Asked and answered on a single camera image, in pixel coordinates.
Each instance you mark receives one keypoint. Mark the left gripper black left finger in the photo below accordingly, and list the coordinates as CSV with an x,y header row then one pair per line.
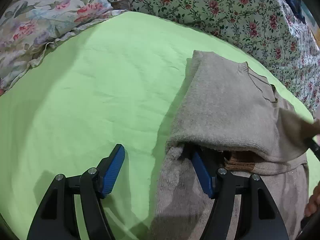
x,y
55,217

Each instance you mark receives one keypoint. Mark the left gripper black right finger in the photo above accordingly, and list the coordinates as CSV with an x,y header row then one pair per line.
x,y
259,217

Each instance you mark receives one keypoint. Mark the beige knit sweater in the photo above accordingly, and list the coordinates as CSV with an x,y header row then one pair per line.
x,y
235,115

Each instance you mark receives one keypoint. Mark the person's right hand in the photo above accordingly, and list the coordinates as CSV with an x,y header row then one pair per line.
x,y
313,202

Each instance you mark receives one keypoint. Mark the lime green bed sheet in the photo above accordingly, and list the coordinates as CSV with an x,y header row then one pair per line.
x,y
119,81

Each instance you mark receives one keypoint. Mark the small-flower floral quilt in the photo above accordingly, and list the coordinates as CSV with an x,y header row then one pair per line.
x,y
268,30

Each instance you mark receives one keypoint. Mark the large-flower ruffled pillow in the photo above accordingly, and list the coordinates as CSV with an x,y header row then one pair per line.
x,y
28,27

